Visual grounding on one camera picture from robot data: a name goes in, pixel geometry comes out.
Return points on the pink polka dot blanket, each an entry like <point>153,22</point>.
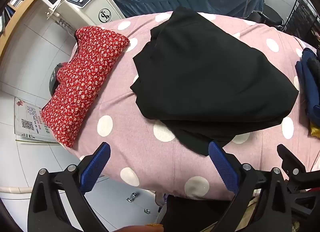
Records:
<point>140,126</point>

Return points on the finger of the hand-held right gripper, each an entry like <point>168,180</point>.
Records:
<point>291,163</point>

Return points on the black round stool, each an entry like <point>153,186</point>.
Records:
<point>271,16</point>

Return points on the red floral garment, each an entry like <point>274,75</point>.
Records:
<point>82,79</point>

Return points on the black garment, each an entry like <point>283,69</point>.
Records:
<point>205,76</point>

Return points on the navy blue garment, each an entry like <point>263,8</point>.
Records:
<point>308,81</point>

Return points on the white box with metal latches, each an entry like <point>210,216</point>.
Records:
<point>130,204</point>

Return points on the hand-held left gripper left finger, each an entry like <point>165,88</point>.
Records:
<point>96,164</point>

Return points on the wooden shelf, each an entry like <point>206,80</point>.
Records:
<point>17,4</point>

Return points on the printed leaflet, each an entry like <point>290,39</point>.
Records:
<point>28,121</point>

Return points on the yellow cloth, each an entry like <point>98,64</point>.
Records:
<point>315,130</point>

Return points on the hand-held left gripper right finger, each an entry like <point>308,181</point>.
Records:
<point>223,167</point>

